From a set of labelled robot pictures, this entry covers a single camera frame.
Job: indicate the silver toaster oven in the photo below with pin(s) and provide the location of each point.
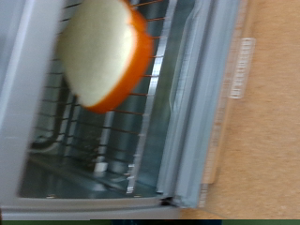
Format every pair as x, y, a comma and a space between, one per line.
18, 93

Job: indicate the white bread slice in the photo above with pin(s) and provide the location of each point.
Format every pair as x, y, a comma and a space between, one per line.
97, 53

